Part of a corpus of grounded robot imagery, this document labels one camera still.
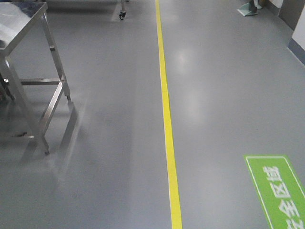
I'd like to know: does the green floor sign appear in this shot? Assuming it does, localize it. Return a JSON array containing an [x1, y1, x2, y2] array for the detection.
[[244, 155, 305, 229]]

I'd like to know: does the stainless steel table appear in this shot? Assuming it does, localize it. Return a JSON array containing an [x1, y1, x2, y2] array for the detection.
[[0, 1, 71, 155]]

